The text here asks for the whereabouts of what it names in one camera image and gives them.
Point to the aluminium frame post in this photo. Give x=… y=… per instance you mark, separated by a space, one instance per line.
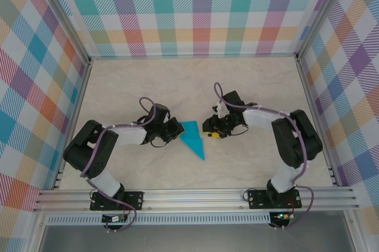
x=322 y=12
x=62 y=12

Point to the thin aluminium frame rail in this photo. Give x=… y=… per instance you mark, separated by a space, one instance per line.
x=317 y=122
x=73 y=122
x=192 y=56

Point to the wide aluminium frame rail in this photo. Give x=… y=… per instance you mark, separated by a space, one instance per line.
x=192 y=200

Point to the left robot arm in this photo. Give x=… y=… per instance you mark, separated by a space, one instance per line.
x=130 y=135

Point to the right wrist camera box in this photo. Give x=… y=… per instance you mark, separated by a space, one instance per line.
x=219 y=109

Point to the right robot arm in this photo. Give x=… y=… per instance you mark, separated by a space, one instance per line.
x=260 y=119

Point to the small circuit board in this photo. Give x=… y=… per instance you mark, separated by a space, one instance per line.
x=282 y=216
x=114 y=219

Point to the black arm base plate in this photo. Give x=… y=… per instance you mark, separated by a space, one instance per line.
x=256 y=203
x=134 y=200

